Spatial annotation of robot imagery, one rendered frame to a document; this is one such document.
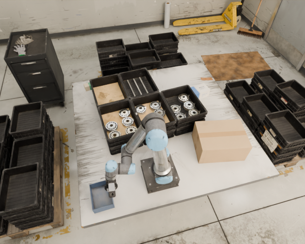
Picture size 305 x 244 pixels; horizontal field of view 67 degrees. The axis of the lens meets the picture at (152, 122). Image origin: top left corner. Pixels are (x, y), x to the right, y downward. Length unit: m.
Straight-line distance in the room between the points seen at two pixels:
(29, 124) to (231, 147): 2.07
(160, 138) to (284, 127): 1.89
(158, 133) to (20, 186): 1.53
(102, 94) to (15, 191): 1.16
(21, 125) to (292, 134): 2.88
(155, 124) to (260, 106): 2.08
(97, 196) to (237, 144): 1.16
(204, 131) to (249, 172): 0.50
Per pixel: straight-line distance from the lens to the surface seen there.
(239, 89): 3.44
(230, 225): 2.62
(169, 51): 3.64
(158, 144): 1.22
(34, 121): 2.80
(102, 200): 1.84
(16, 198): 2.34
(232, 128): 2.04
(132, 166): 1.51
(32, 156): 2.65
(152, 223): 2.49
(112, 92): 2.35
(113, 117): 2.11
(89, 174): 1.97
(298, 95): 3.32
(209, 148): 1.86
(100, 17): 5.05
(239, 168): 2.08
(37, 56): 3.03
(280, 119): 2.92
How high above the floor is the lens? 2.39
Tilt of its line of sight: 49 degrees down
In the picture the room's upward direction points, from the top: 1 degrees clockwise
